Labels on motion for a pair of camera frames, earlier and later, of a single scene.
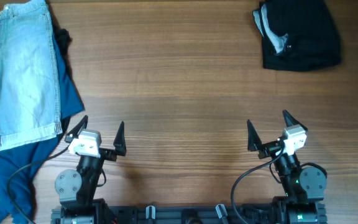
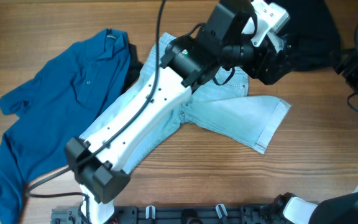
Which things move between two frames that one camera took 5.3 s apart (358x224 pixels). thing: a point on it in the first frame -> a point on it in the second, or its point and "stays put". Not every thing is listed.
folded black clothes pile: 298,35 stays put
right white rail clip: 220,210 stays put
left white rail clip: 150,212 stays put
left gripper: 120,145 -> 270,71
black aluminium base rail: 183,214 stays put
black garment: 63,38 -> 134,69
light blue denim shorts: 22,76 -> 220,102
